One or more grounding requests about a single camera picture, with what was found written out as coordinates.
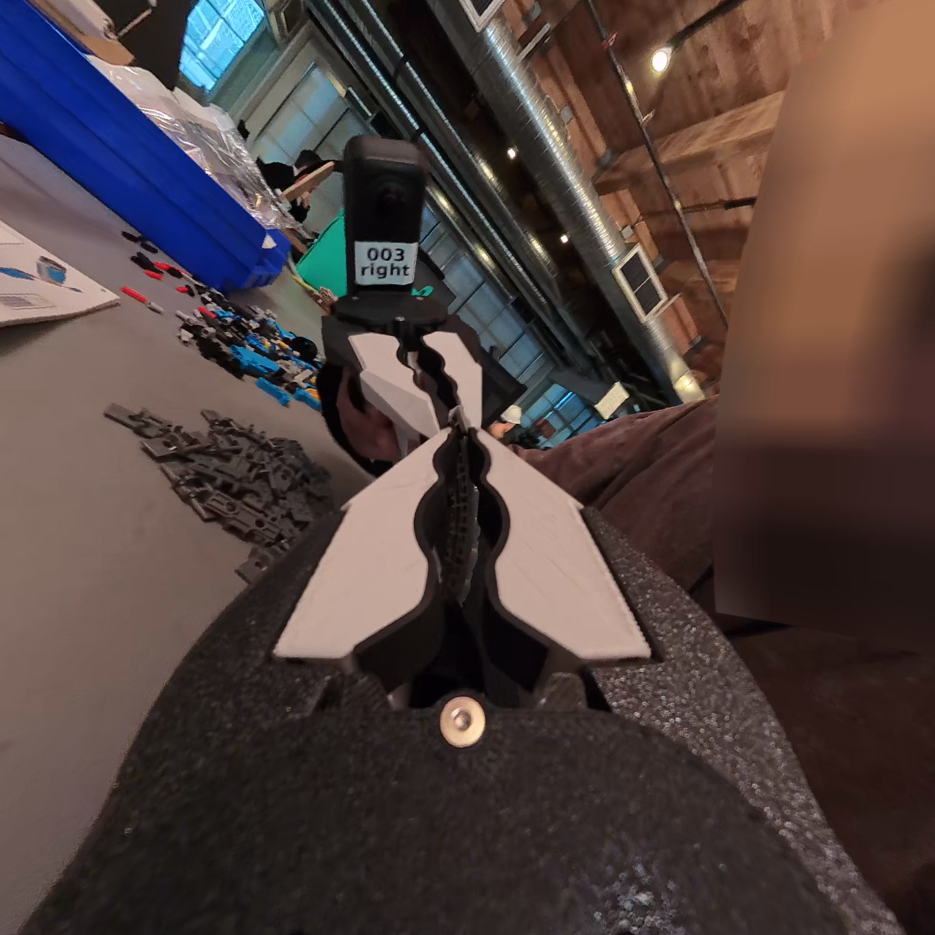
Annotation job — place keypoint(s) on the pile of grey track pieces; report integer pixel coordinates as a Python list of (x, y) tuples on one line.
[(226, 475)]

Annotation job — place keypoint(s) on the ceiling lamp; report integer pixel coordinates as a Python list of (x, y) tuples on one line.
[(660, 59)]

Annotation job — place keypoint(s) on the silver ventilation duct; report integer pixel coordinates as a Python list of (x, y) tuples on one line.
[(555, 182)]

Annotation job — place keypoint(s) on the heap of blue black bricks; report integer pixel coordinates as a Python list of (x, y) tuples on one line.
[(256, 358)]

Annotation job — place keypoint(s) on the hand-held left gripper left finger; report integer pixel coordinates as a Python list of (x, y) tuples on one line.
[(358, 577)]

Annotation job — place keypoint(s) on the clear plastic bags bundle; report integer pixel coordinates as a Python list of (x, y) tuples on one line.
[(204, 146)]

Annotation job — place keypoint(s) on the building instruction booklet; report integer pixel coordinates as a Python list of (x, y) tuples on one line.
[(44, 285)]

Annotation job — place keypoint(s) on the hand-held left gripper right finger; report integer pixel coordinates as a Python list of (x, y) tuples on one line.
[(562, 577)]

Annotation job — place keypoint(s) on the black panel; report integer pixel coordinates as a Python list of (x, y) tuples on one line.
[(146, 36)]

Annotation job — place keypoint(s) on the white air vent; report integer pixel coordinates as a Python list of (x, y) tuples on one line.
[(482, 11), (641, 281)]

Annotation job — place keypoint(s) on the person's right hand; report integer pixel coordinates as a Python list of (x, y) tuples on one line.
[(369, 435)]

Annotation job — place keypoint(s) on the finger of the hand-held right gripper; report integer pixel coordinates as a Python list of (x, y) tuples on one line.
[(464, 372), (391, 380)]

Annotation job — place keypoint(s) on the blue plastic bin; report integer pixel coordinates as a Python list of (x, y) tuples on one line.
[(109, 146)]

